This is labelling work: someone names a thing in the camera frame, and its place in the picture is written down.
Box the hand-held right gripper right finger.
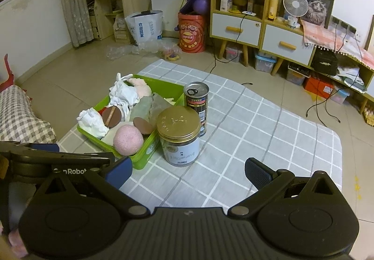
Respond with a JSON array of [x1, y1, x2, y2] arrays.
[[227, 157, 339, 219]]

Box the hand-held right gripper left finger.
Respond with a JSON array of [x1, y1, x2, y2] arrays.
[[41, 156, 151, 219]]

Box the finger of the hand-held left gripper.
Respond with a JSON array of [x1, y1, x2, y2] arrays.
[[0, 141, 60, 155], [12, 152, 117, 165]]

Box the green plastic tray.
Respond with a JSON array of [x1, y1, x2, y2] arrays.
[[76, 74, 185, 171]]

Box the pink round puff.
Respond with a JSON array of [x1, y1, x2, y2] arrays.
[[113, 125, 144, 157]]

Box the small white cloth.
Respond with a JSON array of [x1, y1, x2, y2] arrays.
[[77, 109, 110, 139]]

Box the brown round pad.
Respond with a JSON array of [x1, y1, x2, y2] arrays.
[[133, 117, 155, 135], [102, 106, 123, 128]]

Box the large white cloth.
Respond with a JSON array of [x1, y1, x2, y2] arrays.
[[109, 73, 138, 121]]

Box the checked blanket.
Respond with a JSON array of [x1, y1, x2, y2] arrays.
[[0, 84, 58, 143]]

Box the grey checked mat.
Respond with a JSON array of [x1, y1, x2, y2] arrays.
[[57, 58, 343, 209]]

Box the gold lid jar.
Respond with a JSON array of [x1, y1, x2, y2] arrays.
[[156, 106, 202, 167]]

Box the red plastic object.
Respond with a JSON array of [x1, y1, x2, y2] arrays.
[[0, 54, 16, 85]]

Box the tall metal can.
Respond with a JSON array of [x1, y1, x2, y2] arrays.
[[183, 81, 210, 138]]

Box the orange box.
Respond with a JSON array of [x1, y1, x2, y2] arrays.
[[304, 76, 334, 99]]

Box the grey storage box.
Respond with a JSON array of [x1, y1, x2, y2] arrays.
[[286, 62, 311, 85]]

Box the blue lid storage box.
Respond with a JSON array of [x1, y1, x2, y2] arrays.
[[254, 54, 277, 73]]

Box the clear plastic wrap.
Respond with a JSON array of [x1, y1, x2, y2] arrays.
[[106, 42, 164, 61]]

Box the small clear storage box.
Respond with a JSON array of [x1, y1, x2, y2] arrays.
[[330, 86, 350, 105]]

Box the pink storage box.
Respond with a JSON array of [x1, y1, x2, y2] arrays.
[[224, 45, 244, 63]]

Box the stack of egg trays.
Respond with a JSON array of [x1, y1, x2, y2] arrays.
[[363, 102, 374, 127]]

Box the yellow tape rolls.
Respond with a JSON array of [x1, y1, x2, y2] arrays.
[[162, 46, 182, 62]]

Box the black bag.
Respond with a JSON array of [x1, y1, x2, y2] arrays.
[[310, 50, 339, 76]]

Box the wooden drawer cabinet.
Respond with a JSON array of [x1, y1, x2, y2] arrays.
[[259, 18, 317, 76]]

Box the pile of white papers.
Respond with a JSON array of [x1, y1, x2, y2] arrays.
[[336, 65, 367, 92]]

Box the white printed bag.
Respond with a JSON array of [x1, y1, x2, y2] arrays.
[[125, 10, 164, 48]]

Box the wooden shelf cabinet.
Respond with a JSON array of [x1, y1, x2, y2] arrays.
[[210, 0, 273, 67]]

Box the pink cloth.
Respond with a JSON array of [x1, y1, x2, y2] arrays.
[[301, 19, 374, 69]]

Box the red printed bucket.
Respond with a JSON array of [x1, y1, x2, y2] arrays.
[[178, 12, 209, 53]]

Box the yellow bottle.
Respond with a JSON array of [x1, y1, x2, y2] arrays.
[[268, 0, 279, 21]]

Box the small white fan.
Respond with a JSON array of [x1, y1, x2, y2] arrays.
[[283, 0, 309, 29]]

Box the framed cat picture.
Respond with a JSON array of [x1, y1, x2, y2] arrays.
[[301, 0, 335, 28]]

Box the black charger cable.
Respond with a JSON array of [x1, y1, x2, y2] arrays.
[[320, 93, 341, 124], [305, 93, 325, 118]]

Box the long black cable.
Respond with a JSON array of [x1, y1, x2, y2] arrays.
[[210, 13, 253, 85]]

